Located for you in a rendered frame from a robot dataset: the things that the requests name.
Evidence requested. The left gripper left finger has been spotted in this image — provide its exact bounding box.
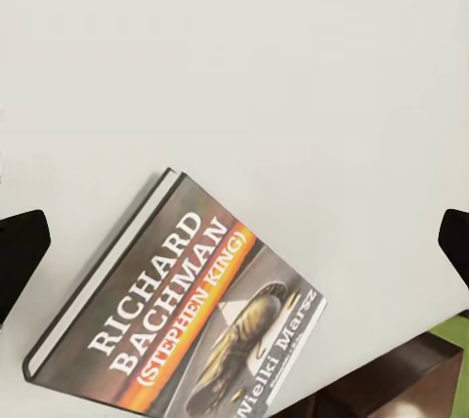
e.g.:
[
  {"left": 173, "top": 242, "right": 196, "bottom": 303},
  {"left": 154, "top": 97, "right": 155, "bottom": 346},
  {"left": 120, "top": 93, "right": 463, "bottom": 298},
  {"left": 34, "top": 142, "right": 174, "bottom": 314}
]
[{"left": 0, "top": 209, "right": 51, "bottom": 326}]

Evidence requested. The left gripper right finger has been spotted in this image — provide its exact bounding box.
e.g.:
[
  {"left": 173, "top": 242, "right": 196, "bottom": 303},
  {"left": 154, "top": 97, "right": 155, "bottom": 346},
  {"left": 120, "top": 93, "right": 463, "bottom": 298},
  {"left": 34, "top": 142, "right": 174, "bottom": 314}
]
[{"left": 437, "top": 208, "right": 469, "bottom": 287}]

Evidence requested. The hardback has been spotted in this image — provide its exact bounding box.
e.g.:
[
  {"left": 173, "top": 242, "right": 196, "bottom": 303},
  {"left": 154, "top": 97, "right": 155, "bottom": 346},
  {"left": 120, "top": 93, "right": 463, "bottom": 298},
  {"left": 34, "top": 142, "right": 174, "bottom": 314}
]
[{"left": 21, "top": 167, "right": 329, "bottom": 418}]

